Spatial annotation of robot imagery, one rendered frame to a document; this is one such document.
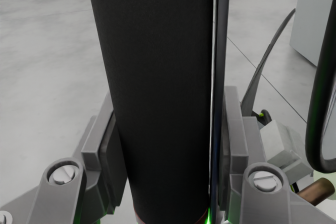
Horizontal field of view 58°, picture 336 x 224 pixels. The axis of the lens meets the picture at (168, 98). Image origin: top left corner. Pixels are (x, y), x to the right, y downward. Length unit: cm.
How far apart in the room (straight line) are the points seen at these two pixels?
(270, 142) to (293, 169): 6
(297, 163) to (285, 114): 200
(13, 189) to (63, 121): 69
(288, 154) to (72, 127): 215
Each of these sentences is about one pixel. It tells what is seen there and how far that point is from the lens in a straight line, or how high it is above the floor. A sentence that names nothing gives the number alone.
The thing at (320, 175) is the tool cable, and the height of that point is 138.
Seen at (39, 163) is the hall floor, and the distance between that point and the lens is 239.
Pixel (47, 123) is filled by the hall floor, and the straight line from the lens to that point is 272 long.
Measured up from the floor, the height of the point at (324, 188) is 138.
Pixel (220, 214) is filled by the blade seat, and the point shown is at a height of 119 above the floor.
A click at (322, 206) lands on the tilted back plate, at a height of 111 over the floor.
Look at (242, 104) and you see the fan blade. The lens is 39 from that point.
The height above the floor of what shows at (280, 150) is 116.
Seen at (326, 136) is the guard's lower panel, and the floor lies 37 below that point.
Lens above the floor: 157
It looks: 35 degrees down
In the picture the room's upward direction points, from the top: 4 degrees counter-clockwise
